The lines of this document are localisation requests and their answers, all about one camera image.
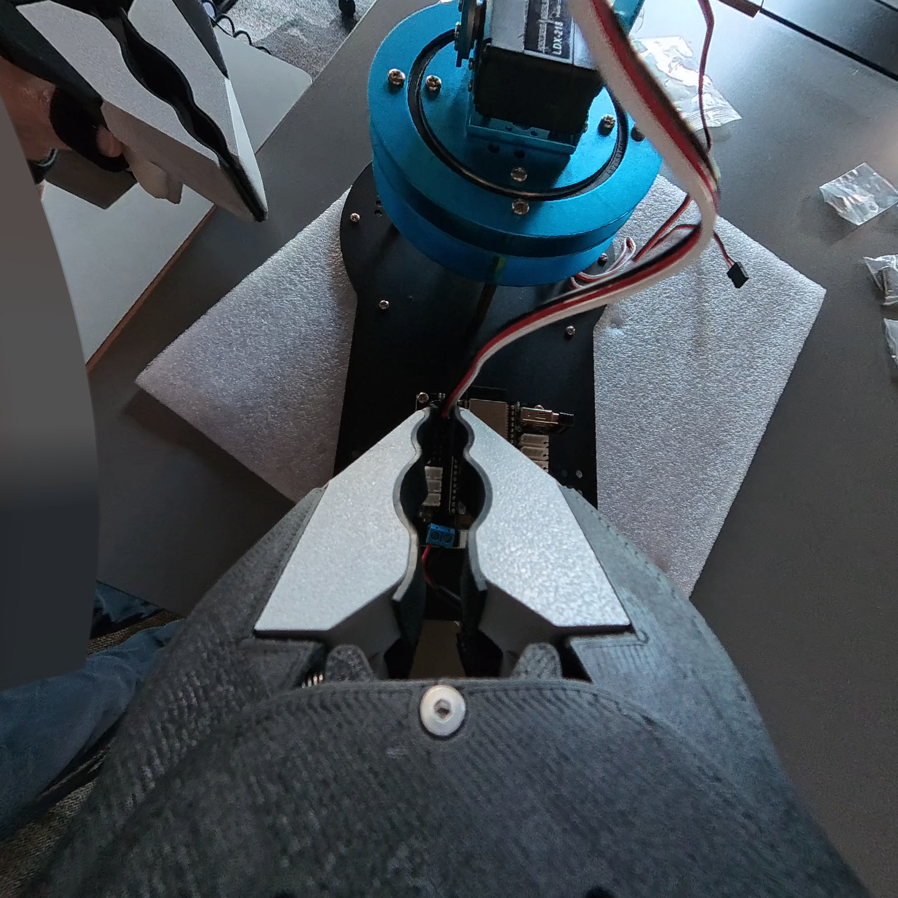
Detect coiled cable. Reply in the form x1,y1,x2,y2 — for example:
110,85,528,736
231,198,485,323
210,0,250,46

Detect large clear plastic bag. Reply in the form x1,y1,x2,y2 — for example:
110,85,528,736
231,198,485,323
631,35,741,130

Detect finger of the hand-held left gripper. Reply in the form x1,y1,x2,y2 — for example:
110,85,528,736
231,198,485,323
130,0,269,213
14,0,269,224

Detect black power cable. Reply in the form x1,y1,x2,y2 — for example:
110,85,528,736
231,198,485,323
420,543,465,611

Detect black control circuit board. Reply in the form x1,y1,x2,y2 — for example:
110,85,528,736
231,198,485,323
410,387,585,555

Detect white table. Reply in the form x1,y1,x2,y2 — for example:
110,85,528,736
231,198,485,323
41,28,314,369

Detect white red black cable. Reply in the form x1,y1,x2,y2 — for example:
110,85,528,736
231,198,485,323
442,0,724,422

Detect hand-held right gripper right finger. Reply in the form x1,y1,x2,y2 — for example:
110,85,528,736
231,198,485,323
452,409,631,676

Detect person's trouser leg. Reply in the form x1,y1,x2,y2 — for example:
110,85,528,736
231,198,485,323
0,617,187,836

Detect thin red black connector cable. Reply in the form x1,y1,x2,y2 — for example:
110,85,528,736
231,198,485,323
572,84,748,292

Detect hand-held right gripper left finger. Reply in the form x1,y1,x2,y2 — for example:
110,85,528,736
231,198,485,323
254,409,432,676

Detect person's left hand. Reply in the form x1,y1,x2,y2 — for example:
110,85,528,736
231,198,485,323
0,59,130,162

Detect white foam sheet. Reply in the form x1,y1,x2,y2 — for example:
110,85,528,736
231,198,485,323
133,172,829,597

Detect blue toy robot arm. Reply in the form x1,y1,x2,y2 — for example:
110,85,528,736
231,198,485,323
333,0,667,618

